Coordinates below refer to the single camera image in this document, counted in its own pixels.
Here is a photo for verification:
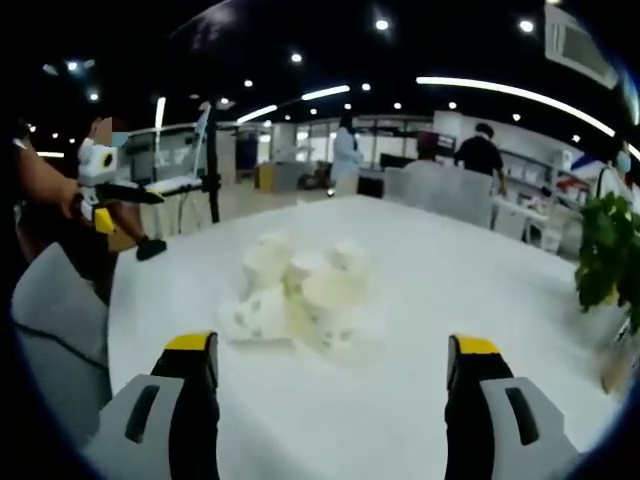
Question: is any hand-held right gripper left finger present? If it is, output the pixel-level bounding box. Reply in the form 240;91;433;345
82;330;221;480

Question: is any dotted white paper cup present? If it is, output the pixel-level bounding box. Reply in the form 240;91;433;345
218;287;294;347

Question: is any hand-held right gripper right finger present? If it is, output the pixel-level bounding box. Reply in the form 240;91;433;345
444;333;587;480

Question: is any long ceiling light strip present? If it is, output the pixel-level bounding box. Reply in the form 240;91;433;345
415;75;617;138

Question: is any yellow box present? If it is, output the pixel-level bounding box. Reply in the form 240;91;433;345
254;164;277;192

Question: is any ceiling air vent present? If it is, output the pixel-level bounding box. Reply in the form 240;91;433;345
543;3;622;91

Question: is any short ceiling light strip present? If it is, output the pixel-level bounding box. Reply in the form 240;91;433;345
235;104;279;125
300;84;352;102

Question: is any green leafy plant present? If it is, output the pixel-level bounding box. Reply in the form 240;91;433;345
573;192;640;332

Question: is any person's left hand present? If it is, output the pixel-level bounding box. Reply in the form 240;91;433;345
62;182;84;220

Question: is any white table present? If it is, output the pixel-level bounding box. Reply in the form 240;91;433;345
107;194;629;480

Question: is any black tripod stand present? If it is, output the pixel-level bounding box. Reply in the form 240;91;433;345
199;101;222;224

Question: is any black cable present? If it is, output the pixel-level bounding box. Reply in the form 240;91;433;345
13;322;109;372

